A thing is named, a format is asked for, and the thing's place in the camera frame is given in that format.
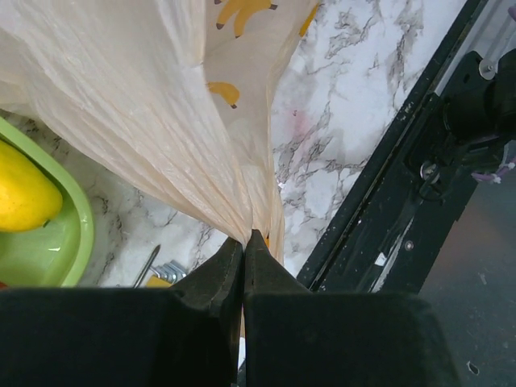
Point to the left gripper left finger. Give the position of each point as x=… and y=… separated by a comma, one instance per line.
x=184, y=335

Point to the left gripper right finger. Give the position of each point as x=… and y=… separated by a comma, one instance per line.
x=295, y=337

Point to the yellow fake mango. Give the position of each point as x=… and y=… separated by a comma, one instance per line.
x=28, y=198

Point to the translucent orange plastic bag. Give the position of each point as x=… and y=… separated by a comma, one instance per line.
x=172, y=96

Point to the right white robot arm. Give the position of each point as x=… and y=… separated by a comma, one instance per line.
x=480, y=113

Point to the green plastic basin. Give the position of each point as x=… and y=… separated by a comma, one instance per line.
x=57, y=254

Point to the small yellow metal connector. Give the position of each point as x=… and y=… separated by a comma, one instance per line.
x=166, y=275

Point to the green handled screwdriver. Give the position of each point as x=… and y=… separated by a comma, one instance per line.
x=147, y=265

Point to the black metal base rail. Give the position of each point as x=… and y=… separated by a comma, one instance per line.
x=389, y=230

